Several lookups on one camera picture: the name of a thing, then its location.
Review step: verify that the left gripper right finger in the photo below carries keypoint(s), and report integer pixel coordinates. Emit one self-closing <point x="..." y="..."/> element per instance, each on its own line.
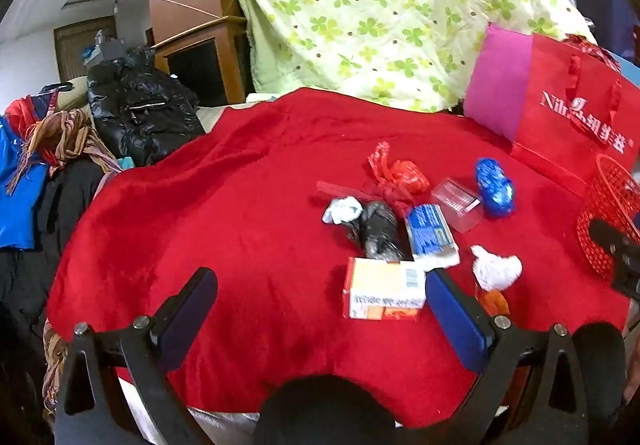
<point x="529" y="387"/>

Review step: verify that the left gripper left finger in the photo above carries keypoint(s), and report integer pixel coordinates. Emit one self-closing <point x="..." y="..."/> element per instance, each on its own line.
<point x="92" y="408"/>

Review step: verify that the white paper ball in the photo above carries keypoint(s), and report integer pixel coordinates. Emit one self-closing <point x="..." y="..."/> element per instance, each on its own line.
<point x="492" y="272"/>

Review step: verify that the blue foil wrapper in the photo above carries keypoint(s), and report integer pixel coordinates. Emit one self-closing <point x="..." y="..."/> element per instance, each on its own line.
<point x="496" y="189"/>

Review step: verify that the clear plastic box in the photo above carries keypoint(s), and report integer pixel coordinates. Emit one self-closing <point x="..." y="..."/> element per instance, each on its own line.
<point x="462" y="208"/>

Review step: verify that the blue white medicine box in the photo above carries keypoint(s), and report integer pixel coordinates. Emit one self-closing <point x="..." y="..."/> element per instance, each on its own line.
<point x="430" y="239"/>

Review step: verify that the orange white medicine box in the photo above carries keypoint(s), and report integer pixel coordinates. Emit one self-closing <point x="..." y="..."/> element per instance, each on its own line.
<point x="375" y="290"/>

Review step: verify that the black plastic bag wad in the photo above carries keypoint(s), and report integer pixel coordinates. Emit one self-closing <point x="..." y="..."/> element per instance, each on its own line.
<point x="376" y="232"/>

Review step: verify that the red plastic bag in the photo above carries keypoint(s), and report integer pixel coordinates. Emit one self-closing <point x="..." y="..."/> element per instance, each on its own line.
<point x="402" y="176"/>

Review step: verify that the white tissue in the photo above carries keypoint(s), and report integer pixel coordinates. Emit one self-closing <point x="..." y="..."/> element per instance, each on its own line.
<point x="342" y="211"/>

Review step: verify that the red plastic mesh basket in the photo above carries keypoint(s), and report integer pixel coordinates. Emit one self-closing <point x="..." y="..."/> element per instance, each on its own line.
<point x="612" y="196"/>

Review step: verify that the red paper gift bag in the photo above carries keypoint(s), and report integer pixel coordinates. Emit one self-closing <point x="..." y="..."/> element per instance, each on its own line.
<point x="575" y="108"/>

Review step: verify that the magenta pillow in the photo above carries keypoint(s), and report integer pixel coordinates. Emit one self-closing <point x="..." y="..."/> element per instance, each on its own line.
<point x="496" y="92"/>

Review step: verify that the red fleece blanket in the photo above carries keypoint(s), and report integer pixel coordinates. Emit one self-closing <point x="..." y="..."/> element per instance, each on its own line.
<point x="243" y="201"/>

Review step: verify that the blue garment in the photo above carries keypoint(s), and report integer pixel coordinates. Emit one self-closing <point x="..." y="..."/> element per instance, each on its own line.
<point x="17" y="210"/>

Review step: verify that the striped brown scarf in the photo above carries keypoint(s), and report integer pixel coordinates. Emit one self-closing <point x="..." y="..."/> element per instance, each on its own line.
<point x="64" y="136"/>

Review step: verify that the black puffer jacket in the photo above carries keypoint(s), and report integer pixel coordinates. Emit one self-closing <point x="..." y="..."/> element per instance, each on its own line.
<point x="139" y="111"/>

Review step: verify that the green clover quilt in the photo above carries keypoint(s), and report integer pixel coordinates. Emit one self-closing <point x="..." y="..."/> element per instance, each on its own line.
<point x="409" y="54"/>

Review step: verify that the wooden cabinet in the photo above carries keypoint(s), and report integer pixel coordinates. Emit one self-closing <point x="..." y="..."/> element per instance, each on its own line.
<point x="211" y="60"/>

